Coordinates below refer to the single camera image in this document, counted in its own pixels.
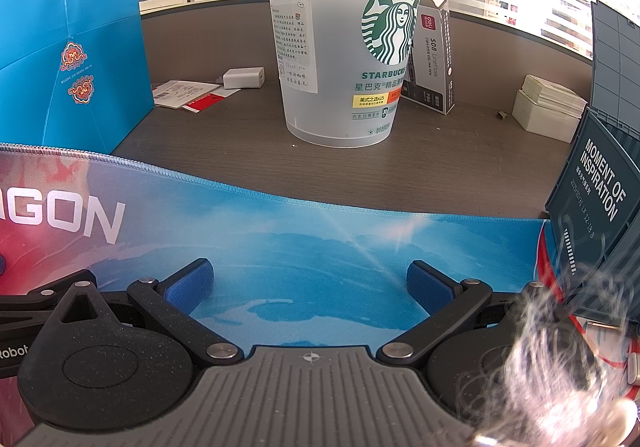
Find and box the blue paper bag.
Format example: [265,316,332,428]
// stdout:
[0,0,155,155]

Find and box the printed blue desk mat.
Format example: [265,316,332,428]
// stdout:
[0,143,640,447]

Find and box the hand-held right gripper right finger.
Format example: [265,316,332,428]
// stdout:
[376,261,569,367]

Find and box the grey fluffy fur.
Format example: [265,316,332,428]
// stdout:
[455,272,640,447]

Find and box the teal container storage box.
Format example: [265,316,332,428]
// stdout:
[545,1,640,328]

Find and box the white charger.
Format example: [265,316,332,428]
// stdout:
[222,67,265,90]

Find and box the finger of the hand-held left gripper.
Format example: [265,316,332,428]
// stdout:
[0,269,98,328]

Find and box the large translucent plastic cup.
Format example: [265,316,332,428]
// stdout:
[251,0,440,148]

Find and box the stack of white cards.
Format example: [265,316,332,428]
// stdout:
[521,74,588,118]

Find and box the white cardboard box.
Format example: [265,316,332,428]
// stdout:
[511,89,581,144]

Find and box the grey and white pen box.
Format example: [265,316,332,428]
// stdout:
[400,0,456,116]

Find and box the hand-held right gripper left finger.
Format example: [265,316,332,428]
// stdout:
[45,258,245,369]

